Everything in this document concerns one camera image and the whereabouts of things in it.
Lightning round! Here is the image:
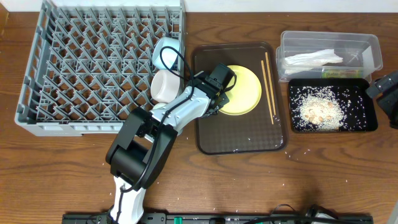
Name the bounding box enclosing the wooden chopstick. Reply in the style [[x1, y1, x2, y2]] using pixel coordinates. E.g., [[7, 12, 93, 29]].
[[261, 60, 274, 125], [265, 52, 276, 115]]

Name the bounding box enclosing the green foil wrapper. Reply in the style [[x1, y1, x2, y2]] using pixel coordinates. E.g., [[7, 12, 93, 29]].
[[322, 69, 363, 78]]

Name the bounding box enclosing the yellow plate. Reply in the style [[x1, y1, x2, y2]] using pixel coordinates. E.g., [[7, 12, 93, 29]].
[[220, 65, 262, 116]]

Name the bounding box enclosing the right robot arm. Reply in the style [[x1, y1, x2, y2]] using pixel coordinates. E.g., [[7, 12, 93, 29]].
[[366, 70, 397, 129]]

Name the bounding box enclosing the white paper napkin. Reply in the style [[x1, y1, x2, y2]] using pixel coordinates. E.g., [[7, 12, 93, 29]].
[[284, 49, 343, 67]]

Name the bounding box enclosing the black plastic bin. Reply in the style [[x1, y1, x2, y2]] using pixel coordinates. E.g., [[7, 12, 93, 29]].
[[288, 78, 378, 133]]

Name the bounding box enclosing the grey dish rack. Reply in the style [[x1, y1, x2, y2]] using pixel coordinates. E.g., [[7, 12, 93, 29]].
[[14, 1, 185, 136]]

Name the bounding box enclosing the dark brown serving tray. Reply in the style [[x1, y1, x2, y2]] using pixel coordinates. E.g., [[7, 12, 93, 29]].
[[192, 42, 289, 155]]

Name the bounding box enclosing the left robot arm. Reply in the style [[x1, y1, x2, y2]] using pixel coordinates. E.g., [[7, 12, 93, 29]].
[[106, 63, 237, 223]]

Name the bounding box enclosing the clear plastic bin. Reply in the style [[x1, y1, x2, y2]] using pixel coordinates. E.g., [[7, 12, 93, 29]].
[[276, 30, 383, 82]]

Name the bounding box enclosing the light blue bowl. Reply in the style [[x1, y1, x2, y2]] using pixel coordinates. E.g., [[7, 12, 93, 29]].
[[152, 37, 180, 70]]

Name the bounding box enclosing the rice and shell waste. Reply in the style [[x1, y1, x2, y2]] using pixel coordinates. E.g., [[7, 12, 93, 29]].
[[289, 86, 368, 132]]

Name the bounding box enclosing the white cup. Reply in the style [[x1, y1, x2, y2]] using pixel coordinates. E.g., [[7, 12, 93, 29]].
[[152, 103, 166, 110]]

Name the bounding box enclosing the black rail at table edge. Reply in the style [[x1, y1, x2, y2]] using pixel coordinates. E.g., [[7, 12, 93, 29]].
[[62, 204, 374, 224]]

